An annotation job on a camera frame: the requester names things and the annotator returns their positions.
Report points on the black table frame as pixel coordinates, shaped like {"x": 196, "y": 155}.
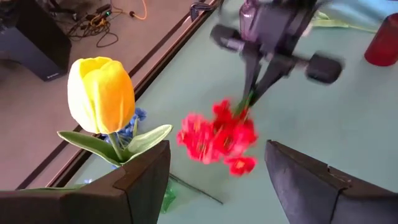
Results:
{"x": 166, "y": 59}

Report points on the red glass vase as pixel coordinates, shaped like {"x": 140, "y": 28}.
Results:
{"x": 384, "y": 43}

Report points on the black equipment box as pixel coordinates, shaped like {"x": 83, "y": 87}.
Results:
{"x": 37, "y": 46}

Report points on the purple glass vase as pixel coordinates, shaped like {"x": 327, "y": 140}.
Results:
{"x": 248, "y": 18}

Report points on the black power strip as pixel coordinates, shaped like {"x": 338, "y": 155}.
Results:
{"x": 99, "y": 11}

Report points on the green glass vase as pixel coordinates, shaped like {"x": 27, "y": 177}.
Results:
{"x": 169, "y": 196}

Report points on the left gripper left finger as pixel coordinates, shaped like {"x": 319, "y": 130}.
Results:
{"x": 93, "y": 205}

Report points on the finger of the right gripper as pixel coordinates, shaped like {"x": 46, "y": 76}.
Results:
{"x": 252, "y": 71}
{"x": 273, "y": 74}

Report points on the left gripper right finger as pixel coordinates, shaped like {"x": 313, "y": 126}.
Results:
{"x": 311, "y": 193}

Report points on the red artificial flower bunch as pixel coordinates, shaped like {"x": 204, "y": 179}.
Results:
{"x": 217, "y": 140}

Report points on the yellow artificial tulip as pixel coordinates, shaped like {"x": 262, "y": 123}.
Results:
{"x": 99, "y": 93}
{"x": 329, "y": 22}

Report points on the green table mat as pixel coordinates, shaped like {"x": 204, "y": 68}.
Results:
{"x": 311, "y": 124}

